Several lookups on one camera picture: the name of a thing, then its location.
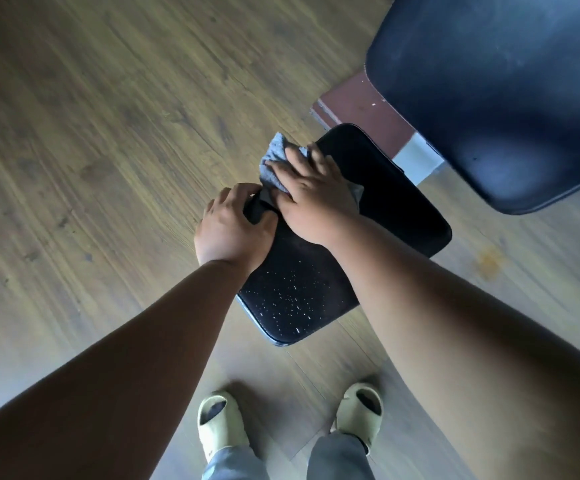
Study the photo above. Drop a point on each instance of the person's right hand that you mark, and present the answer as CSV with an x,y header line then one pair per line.
x,y
315,204

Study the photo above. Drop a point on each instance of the person's left hand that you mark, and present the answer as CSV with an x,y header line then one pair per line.
x,y
227,234

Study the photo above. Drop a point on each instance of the person's right middle finger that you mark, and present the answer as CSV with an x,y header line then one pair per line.
x,y
317,155

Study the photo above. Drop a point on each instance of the person's right thumb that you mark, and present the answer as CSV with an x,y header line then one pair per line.
x,y
277,174

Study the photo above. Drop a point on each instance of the person's left thumb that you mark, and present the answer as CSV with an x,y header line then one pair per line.
x,y
268,222

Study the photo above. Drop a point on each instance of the grey cleaning cloth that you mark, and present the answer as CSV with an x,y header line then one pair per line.
x,y
275,152

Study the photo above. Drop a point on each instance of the small black stool seat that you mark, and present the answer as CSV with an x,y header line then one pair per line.
x,y
395,209

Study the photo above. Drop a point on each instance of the person's right forearm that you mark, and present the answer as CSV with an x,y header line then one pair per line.
x,y
470,369

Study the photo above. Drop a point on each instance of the person's left forearm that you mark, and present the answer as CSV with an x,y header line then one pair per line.
x,y
119,389

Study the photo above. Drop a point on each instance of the maroon and white baseboard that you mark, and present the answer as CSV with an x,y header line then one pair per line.
x,y
365,112

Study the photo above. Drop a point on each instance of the large black chair seat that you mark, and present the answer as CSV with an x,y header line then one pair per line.
x,y
495,94

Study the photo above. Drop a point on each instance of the person's left cream slipper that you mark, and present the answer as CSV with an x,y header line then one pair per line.
x,y
220,424

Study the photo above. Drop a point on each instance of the person's cream slipper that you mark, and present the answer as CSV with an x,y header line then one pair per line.
x,y
220,424
360,412

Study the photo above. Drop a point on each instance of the person's right cream slipper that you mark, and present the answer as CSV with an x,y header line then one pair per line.
x,y
360,412

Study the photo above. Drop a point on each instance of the person's grey trousers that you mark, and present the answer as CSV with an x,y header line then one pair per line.
x,y
235,467

